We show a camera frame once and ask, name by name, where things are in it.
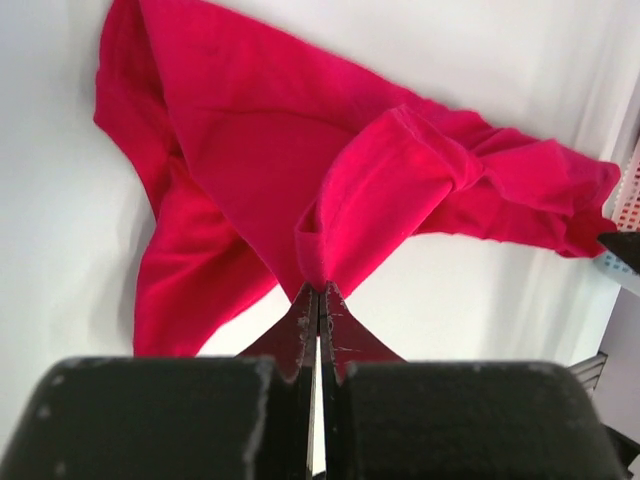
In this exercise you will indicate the white plastic laundry basket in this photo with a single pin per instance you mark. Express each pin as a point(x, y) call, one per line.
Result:
point(626, 217)

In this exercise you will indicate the aluminium frame rail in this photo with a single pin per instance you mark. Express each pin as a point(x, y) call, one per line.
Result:
point(589, 371)

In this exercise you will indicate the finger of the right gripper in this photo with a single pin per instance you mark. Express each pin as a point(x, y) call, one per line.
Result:
point(625, 245)

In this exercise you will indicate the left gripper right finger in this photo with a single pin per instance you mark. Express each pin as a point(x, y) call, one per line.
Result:
point(387, 418)

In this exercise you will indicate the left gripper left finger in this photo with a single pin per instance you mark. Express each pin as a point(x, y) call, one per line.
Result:
point(244, 417)

